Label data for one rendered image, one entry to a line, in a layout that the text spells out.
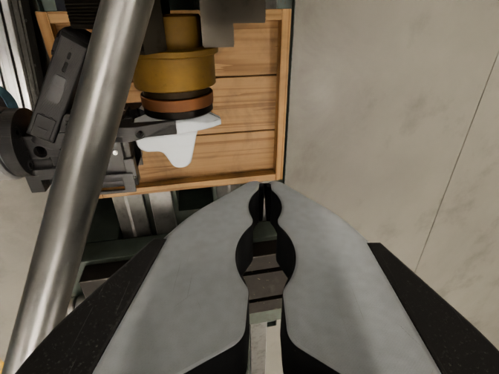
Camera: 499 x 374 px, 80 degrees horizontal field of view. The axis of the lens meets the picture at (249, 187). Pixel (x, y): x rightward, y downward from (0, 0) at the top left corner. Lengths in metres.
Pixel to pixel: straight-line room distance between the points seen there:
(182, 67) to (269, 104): 0.29
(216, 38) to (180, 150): 0.12
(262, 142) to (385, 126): 1.31
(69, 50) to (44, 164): 0.12
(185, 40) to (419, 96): 1.67
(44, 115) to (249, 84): 0.32
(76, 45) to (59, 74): 0.03
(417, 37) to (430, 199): 1.06
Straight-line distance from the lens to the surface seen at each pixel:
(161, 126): 0.31
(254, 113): 0.57
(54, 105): 0.35
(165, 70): 0.30
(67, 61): 0.34
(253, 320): 0.87
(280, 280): 0.70
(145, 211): 0.69
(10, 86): 1.35
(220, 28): 0.32
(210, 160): 0.59
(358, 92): 1.68
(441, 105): 2.01
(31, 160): 0.39
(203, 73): 0.31
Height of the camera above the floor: 1.42
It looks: 58 degrees down
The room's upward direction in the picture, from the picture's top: 159 degrees clockwise
